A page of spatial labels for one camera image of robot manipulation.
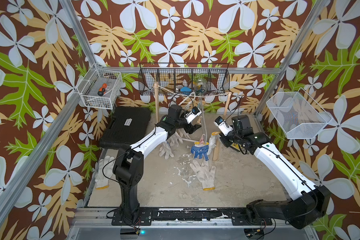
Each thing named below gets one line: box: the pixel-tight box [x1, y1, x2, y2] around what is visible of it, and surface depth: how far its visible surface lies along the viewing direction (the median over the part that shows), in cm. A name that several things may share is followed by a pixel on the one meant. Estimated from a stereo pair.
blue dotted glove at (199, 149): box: [191, 142, 209, 161], surface depth 86 cm
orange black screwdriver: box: [97, 83, 108, 96], surface depth 82 cm
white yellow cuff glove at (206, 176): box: [189, 159, 217, 191], surface depth 90 cm
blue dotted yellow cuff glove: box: [158, 140, 174, 160], surface depth 97 cm
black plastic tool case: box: [99, 106, 151, 150], surface depth 107 cm
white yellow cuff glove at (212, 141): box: [207, 131, 221, 155], surface depth 84 cm
